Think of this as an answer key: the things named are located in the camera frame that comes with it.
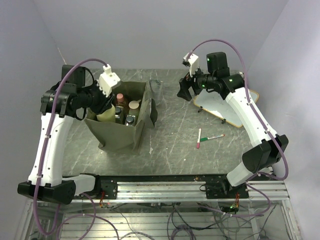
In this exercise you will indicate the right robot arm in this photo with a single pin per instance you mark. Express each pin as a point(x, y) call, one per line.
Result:
point(267, 145)

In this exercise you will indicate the yellow pump bottle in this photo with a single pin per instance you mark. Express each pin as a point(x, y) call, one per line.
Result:
point(107, 116)

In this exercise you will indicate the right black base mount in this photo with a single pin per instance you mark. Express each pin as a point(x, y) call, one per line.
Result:
point(216, 186)

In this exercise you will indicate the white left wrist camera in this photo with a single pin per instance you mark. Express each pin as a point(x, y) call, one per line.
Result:
point(108, 80)

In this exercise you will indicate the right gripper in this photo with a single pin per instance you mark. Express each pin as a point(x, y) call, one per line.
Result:
point(185, 84)

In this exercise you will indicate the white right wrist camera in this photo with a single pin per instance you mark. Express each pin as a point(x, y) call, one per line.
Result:
point(191, 61)

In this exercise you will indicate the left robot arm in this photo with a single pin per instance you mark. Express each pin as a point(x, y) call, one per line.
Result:
point(58, 109)

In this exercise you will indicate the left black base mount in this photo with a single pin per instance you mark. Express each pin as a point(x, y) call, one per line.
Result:
point(104, 187)

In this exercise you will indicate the small clear bottle grey cap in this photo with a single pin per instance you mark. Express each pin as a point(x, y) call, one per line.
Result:
point(130, 120)

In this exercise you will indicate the aluminium rail frame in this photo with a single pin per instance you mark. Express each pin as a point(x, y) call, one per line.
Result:
point(190, 191)

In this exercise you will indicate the green marker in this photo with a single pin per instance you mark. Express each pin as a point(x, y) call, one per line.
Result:
point(212, 137)

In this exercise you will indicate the green bottle beige cap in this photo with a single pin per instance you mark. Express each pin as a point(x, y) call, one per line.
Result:
point(134, 107)

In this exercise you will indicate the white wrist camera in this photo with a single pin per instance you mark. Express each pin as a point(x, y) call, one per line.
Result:
point(191, 61)
point(108, 80)

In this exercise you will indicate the pink marker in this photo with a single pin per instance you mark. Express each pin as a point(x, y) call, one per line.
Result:
point(198, 138)

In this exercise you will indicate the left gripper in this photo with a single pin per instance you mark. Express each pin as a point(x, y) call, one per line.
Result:
point(105, 102)

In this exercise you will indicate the olive canvas bag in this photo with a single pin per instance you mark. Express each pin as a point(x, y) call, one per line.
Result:
point(117, 137)

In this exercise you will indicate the clear tube with dark label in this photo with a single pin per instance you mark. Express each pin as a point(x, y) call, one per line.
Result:
point(156, 86)

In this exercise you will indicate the clear bottle with black label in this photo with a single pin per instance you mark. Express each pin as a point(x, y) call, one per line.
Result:
point(119, 115)

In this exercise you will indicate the small whiteboard yellow frame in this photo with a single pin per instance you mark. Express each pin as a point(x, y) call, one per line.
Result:
point(225, 110)

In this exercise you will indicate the orange bottle pink cap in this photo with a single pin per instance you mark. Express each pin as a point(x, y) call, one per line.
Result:
point(121, 100)

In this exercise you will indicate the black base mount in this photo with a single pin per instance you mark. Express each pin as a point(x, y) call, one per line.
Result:
point(104, 187)
point(216, 186)

